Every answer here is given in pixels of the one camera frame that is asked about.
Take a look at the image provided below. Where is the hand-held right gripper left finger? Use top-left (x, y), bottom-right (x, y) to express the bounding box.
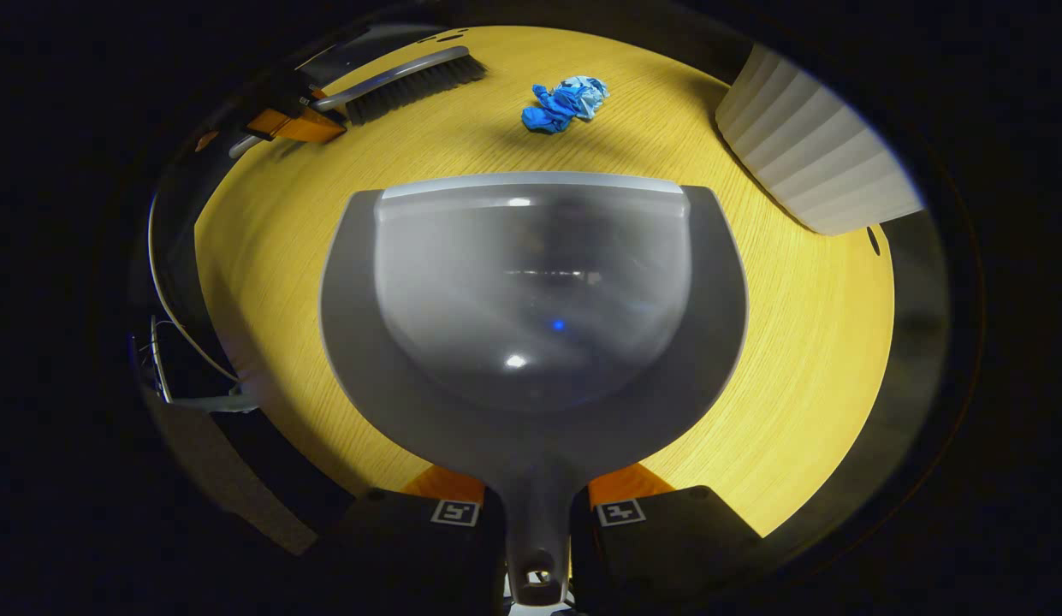
top-left (325, 465), bottom-right (507, 616)

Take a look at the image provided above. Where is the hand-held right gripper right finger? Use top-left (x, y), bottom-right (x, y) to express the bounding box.
top-left (569, 463), bottom-right (762, 616)

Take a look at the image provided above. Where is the small grey broom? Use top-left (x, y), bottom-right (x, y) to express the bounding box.
top-left (228, 45), bottom-right (489, 161)

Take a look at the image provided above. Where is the blue paper trash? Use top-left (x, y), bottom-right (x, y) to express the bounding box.
top-left (520, 75), bottom-right (610, 134)

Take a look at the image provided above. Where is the grey dustpan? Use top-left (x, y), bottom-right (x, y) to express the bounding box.
top-left (319, 171), bottom-right (750, 608)

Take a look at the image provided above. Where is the white ribbed garbage bin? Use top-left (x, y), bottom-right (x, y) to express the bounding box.
top-left (715, 43), bottom-right (925, 237)

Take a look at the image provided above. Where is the yellow wooden desktop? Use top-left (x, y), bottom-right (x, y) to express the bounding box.
top-left (193, 26), bottom-right (895, 538)

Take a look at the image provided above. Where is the white cable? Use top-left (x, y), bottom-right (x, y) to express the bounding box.
top-left (145, 192), bottom-right (240, 383)

